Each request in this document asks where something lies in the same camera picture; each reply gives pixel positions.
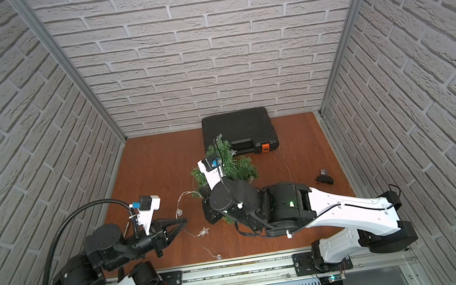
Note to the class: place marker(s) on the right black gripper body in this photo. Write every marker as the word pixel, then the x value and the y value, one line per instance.
pixel 211 216

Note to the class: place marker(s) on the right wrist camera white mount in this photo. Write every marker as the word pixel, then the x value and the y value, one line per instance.
pixel 211 169

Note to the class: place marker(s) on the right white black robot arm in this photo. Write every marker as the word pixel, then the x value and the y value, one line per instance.
pixel 285 209

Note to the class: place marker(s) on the small green christmas tree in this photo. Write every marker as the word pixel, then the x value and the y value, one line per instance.
pixel 234 167

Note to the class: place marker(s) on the aluminium front rail frame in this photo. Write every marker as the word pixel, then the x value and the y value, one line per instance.
pixel 278 269

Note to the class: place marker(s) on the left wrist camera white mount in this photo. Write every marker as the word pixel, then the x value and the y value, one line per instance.
pixel 143 210

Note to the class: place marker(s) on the black plastic tool case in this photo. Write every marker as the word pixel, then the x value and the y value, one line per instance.
pixel 247 130

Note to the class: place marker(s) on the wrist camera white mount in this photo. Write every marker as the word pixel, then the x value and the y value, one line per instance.
pixel 211 169
pixel 143 210

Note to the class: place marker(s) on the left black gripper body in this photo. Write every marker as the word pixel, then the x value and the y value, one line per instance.
pixel 156 239

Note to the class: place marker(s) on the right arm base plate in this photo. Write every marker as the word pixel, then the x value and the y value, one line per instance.
pixel 308 263

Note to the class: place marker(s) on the black handle screwdriver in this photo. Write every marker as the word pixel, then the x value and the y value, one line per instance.
pixel 125 234

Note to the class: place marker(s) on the small black plug object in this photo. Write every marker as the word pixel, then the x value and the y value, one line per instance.
pixel 324 178

